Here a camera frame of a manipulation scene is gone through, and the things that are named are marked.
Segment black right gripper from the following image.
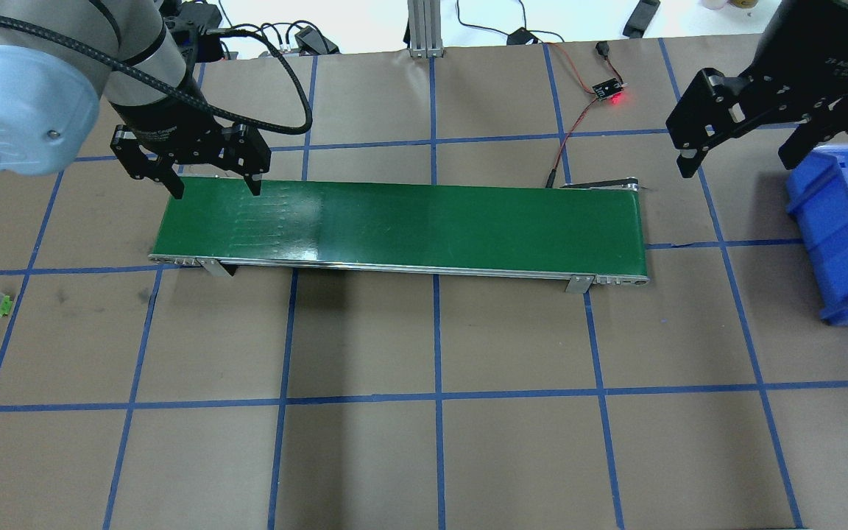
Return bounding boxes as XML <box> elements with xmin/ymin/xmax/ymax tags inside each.
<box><xmin>665</xmin><ymin>61</ymin><xmax>848</xmax><ymax>179</ymax></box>

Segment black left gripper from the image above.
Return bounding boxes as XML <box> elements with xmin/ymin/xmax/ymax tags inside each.
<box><xmin>110</xmin><ymin>123</ymin><xmax>272</xmax><ymax>200</ymax></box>

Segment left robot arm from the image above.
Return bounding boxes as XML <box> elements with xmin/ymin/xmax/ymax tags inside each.
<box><xmin>0</xmin><ymin>1</ymin><xmax>272</xmax><ymax>199</ymax></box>

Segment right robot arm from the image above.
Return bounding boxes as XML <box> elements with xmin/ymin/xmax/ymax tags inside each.
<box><xmin>666</xmin><ymin>1</ymin><xmax>848</xmax><ymax>178</ymax></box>

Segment small sensor board red LED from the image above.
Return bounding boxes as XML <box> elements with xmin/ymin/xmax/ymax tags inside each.
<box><xmin>592</xmin><ymin>77</ymin><xmax>626</xmax><ymax>105</ymax></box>

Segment black power adapter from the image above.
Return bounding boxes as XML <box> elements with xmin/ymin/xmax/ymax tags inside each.
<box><xmin>294</xmin><ymin>26</ymin><xmax>341</xmax><ymax>56</ymax></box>

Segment green conveyor belt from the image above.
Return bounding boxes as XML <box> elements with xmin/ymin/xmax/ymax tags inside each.
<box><xmin>149</xmin><ymin>177</ymin><xmax>650</xmax><ymax>292</ymax></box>

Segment red black wire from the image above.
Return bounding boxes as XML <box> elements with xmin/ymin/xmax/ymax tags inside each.
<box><xmin>545</xmin><ymin>40</ymin><xmax>625</xmax><ymax>189</ymax></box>

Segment aluminium frame post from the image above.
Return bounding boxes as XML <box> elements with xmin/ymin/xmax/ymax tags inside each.
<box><xmin>406</xmin><ymin>1</ymin><xmax>445</xmax><ymax>60</ymax></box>

